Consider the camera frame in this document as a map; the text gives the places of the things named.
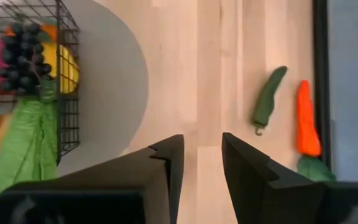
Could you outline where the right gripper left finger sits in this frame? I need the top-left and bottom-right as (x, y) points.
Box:
(0, 134), (185, 224)

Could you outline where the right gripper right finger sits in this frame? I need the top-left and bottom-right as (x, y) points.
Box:
(221, 132), (358, 224)

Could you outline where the green corn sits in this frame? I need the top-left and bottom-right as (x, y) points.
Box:
(0, 79), (59, 224)

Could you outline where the yellow starfruit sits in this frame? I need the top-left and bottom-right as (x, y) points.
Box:
(40, 42), (80, 94)

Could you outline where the black grape bunch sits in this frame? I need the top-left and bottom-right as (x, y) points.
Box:
(0, 22), (52, 94)

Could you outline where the orange carrot with green top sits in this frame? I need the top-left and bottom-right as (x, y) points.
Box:
(295, 80), (337, 183)

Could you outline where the green chili pepper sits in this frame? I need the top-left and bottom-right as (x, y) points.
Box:
(250, 65), (288, 137)

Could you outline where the grey round mat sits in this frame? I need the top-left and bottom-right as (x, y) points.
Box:
(53, 0), (149, 180)

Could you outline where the black table frame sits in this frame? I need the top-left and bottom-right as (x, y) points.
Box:
(312, 0), (333, 175)

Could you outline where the black wire basket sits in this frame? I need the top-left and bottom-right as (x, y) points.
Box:
(0, 0), (81, 175)

